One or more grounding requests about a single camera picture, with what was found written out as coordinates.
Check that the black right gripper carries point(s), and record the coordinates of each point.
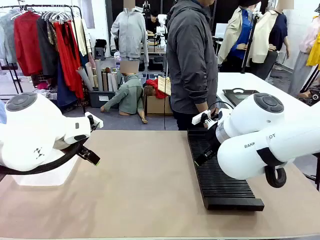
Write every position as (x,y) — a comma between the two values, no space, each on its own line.
(214,140)

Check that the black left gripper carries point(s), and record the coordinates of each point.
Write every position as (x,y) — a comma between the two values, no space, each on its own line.
(81,149)

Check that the person's right forearm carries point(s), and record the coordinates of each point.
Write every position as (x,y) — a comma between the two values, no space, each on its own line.
(203,98)

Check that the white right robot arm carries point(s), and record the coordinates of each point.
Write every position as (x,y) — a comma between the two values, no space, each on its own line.
(250,150)

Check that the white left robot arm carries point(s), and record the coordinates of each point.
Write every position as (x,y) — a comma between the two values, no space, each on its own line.
(30,130)

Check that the person's right hand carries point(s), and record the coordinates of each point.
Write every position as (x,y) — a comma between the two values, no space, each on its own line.
(215,113)

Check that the black slotted PCB rack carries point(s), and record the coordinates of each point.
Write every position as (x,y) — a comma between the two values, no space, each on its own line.
(225,190)

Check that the clear plastic box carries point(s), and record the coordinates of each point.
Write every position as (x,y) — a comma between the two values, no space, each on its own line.
(45,178)

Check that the grey storage bin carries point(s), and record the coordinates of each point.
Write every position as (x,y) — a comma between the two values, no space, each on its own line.
(100,98)

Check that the cardboard box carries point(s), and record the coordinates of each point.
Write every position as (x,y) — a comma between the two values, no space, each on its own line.
(157,106)

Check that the mannequin in green shirt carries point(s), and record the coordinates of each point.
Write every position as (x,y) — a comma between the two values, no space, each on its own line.
(130,95)

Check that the navy garment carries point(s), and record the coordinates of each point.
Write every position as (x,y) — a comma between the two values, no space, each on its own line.
(63,90)

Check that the light wooden board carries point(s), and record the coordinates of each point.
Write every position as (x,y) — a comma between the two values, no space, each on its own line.
(165,85)

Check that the tall grey fabric roll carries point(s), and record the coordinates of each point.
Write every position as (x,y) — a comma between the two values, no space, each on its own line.
(98,75)

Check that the cream fabric roll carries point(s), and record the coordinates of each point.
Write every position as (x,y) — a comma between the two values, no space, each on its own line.
(90,72)

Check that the red cloth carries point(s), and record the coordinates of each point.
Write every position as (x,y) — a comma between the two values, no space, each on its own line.
(156,86)

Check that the pink cloth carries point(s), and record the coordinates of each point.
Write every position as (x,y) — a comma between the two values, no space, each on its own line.
(43,86)

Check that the white table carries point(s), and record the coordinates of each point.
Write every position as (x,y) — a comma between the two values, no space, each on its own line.
(250,82)

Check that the person in grey jacket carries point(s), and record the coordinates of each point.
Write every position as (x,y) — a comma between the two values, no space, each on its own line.
(191,62)

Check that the light blue cloth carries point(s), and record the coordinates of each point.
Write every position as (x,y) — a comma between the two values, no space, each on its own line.
(2,112)

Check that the red dress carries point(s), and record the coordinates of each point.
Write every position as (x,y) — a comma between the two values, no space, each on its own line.
(67,57)

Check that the clear water bottle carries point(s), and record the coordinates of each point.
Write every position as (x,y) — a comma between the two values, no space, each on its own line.
(117,56)

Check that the black stool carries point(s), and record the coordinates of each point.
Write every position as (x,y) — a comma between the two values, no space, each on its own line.
(100,50)

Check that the black stand leg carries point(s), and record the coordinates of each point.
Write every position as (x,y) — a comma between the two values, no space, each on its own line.
(313,177)

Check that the black jacket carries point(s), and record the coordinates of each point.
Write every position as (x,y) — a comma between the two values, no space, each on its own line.
(46,50)

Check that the cream garment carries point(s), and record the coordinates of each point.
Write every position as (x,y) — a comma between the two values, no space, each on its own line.
(80,37)

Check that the black tripod pole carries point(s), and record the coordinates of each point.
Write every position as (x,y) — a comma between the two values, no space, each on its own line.
(250,42)

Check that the white monitor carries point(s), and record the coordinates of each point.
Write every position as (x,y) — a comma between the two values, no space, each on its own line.
(221,30)

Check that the mannequin in beige coat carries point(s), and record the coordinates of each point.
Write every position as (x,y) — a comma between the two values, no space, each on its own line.
(237,32)

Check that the mannequin in grey hoodie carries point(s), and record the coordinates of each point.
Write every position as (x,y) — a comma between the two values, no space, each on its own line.
(130,32)

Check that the red shirt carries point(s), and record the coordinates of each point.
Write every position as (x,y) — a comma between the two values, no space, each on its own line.
(26,42)

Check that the mannequin in cream jacket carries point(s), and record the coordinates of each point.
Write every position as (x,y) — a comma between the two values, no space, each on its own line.
(265,37)

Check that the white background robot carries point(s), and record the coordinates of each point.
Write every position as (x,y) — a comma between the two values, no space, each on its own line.
(162,27)

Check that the black clothes rack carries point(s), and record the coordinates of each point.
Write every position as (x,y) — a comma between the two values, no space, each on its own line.
(75,15)

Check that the seated person in black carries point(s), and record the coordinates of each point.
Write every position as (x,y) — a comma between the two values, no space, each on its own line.
(152,23)

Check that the white plastic hangers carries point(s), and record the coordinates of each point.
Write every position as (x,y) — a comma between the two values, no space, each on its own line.
(56,17)

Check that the grey fuzzy garment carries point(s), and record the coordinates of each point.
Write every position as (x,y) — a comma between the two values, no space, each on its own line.
(6,37)

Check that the mannequin in pink and yellow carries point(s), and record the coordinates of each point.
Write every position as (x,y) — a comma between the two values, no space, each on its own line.
(307,50)

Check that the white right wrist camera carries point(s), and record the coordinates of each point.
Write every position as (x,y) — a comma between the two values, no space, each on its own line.
(197,119)

